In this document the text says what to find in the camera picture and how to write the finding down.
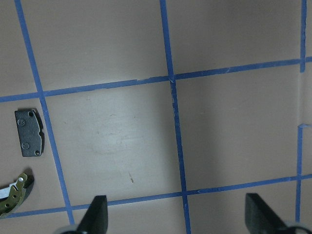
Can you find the olive brake shoe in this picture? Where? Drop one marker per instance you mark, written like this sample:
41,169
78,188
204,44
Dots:
14,194

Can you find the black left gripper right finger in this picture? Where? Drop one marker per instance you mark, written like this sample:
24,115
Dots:
260,218

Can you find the dark grey brake pad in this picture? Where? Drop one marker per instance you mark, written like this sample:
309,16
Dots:
30,131

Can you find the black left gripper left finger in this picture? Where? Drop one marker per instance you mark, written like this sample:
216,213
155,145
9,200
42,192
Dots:
95,220

